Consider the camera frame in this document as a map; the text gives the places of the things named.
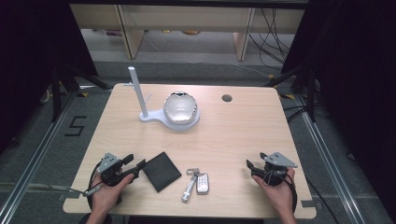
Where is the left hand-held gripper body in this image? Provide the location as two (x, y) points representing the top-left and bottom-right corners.
(97, 152), (135, 188)

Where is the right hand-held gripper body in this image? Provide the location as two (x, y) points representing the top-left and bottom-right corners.
(260, 151), (299, 188)

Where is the black wallet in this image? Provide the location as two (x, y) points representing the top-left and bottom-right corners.
(142, 151), (182, 193)

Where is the key bunch with silver fob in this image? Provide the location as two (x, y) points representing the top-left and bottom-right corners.
(180, 168), (210, 203)

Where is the white key stand with base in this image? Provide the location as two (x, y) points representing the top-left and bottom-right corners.
(122, 65), (201, 132)

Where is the silver bowl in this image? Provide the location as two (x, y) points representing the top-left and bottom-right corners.
(163, 91), (199, 126)

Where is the person's left hand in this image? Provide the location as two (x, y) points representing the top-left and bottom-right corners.
(90, 173), (135, 217)

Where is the person's right hand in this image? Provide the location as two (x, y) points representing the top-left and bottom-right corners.
(251, 167), (297, 217)

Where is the beige wooden desk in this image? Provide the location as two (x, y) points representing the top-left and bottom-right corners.
(68, 4), (306, 62)

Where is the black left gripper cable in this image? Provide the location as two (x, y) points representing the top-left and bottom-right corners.
(86, 160), (105, 213)

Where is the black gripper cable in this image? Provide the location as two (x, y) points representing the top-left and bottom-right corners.
(262, 169), (299, 216)
(86, 160), (105, 213)

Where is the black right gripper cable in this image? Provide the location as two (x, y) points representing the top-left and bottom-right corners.
(262, 169), (299, 216)

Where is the thin grey cable with plug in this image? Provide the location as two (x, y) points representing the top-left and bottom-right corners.
(29, 183), (103, 198)

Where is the aluminium floor rail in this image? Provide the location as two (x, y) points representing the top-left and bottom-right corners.
(0, 91), (78, 224)
(293, 92), (370, 224)

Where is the black floor cable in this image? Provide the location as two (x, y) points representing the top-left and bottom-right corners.
(303, 175), (342, 224)

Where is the bundle of black cables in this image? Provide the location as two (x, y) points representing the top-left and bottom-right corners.
(247, 7), (295, 71)

